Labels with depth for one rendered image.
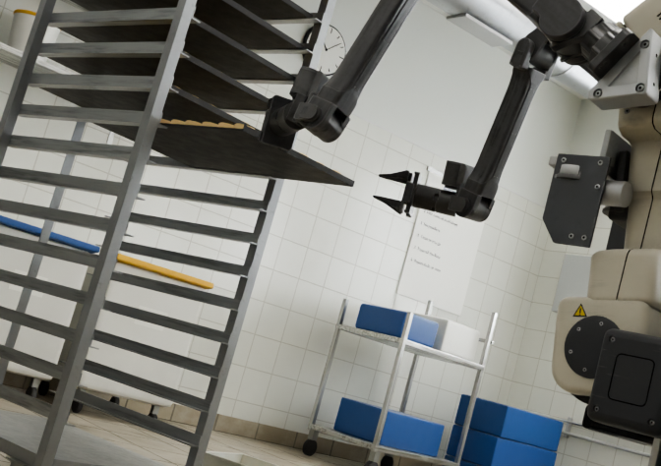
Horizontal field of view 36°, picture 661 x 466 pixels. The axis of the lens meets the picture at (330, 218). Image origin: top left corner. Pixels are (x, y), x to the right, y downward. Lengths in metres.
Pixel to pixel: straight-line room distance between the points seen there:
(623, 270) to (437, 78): 5.34
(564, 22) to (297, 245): 4.65
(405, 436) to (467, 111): 2.35
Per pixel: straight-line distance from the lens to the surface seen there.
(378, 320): 6.06
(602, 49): 1.72
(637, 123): 1.81
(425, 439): 6.30
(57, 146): 2.76
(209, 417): 2.71
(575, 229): 1.79
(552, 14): 1.80
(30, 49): 2.98
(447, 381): 7.26
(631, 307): 1.74
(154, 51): 2.58
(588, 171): 1.82
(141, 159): 2.44
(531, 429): 6.81
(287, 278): 6.28
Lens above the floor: 0.50
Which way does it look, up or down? 8 degrees up
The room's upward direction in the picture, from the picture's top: 16 degrees clockwise
